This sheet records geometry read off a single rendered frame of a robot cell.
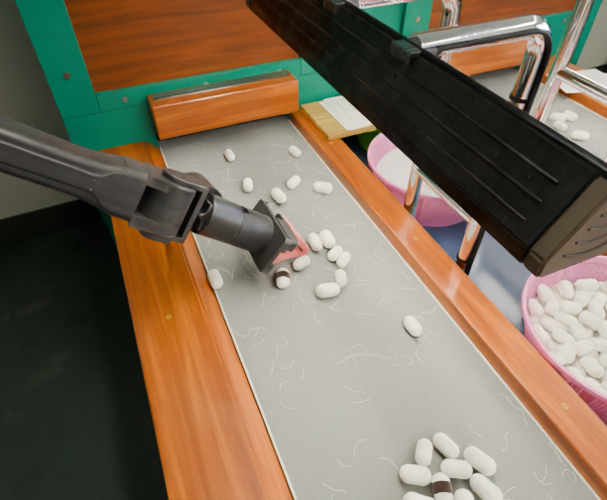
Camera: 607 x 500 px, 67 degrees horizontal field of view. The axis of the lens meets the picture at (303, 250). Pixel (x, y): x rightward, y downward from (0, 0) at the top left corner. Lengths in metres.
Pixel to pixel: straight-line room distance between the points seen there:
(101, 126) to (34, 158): 0.48
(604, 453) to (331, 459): 0.30
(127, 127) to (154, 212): 0.47
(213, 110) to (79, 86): 0.24
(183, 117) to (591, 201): 0.78
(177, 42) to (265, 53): 0.18
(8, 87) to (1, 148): 1.32
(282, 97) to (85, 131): 0.40
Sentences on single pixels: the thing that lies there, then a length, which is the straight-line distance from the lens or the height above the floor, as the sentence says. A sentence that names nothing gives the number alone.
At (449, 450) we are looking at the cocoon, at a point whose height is 0.76.
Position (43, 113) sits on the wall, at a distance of 1.89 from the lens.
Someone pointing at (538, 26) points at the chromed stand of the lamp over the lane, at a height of 1.11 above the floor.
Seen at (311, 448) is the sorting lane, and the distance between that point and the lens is 0.58.
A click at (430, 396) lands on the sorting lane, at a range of 0.62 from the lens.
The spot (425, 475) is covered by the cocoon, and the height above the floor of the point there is 0.76.
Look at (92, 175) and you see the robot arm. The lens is 0.55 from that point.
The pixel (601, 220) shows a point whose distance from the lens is 0.35.
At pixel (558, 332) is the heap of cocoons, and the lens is 0.74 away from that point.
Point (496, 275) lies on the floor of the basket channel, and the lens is 0.88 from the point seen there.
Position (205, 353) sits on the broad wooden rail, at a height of 0.77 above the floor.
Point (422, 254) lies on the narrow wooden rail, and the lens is 0.74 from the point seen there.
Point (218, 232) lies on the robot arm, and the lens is 0.61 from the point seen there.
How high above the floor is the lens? 1.27
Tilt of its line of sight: 44 degrees down
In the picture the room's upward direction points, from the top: straight up
